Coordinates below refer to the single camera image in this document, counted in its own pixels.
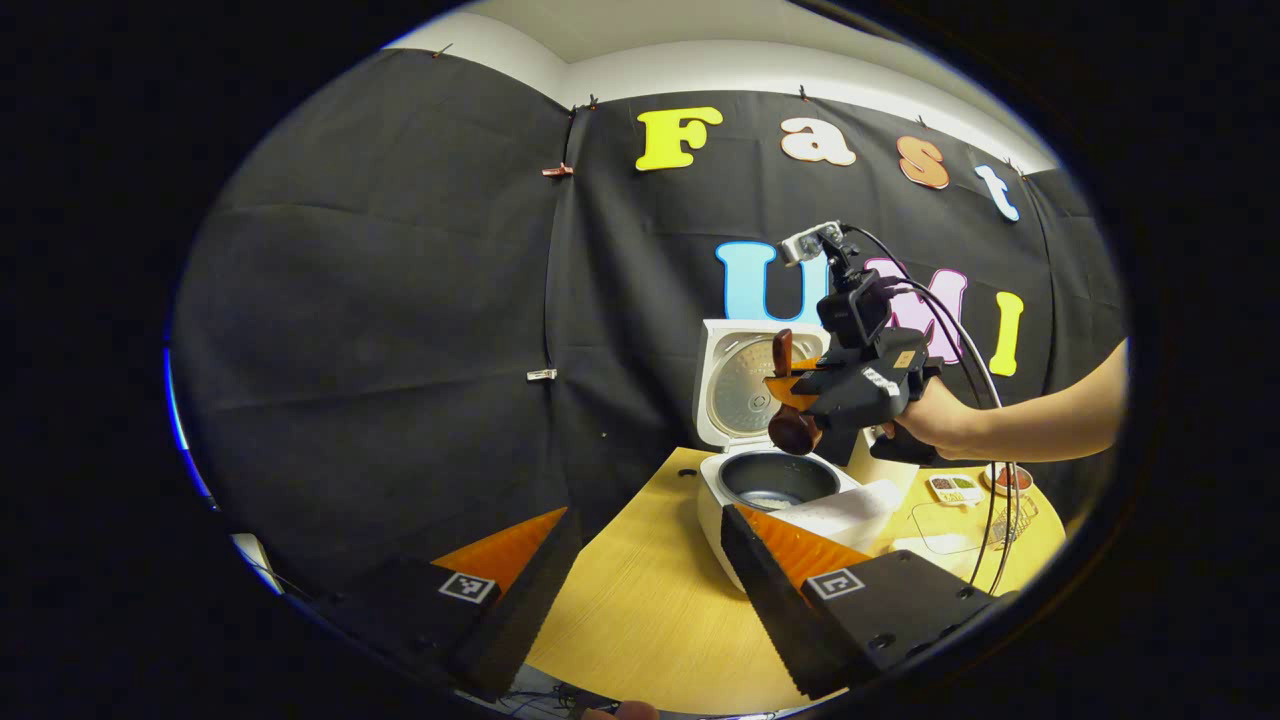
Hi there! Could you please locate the brown wooden spoon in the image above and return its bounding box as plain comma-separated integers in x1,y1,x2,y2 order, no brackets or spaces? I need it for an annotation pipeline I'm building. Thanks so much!
767,329,823,457

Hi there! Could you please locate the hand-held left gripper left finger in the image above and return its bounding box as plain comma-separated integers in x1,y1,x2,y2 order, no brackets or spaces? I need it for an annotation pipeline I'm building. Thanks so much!
330,505,583,701

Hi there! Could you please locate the black backdrop cloth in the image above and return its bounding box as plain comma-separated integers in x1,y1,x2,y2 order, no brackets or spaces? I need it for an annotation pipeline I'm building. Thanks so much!
170,48,1131,601

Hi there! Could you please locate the clear wire chopstick holder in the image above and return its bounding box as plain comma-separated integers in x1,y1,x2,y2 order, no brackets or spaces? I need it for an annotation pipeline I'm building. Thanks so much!
985,493,1039,551

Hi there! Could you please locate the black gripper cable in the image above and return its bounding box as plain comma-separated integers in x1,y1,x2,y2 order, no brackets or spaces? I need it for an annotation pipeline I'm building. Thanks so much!
845,225,1023,597

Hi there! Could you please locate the row of black clips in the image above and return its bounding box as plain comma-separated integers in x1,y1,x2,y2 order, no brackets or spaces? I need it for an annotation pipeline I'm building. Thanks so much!
430,41,1023,178

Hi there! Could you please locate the white divided grain dish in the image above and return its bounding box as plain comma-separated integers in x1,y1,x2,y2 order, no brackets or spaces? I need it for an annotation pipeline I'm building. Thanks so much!
927,473,986,506

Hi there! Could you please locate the white round plate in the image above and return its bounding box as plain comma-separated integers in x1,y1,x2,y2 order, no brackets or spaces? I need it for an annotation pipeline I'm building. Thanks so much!
982,462,1034,498

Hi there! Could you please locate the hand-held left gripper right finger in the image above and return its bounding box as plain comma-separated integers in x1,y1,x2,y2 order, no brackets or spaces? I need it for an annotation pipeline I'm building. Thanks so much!
720,503,1016,701

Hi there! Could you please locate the white rice cooker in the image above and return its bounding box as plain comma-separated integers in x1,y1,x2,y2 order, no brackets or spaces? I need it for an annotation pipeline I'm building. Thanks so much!
692,318,906,593

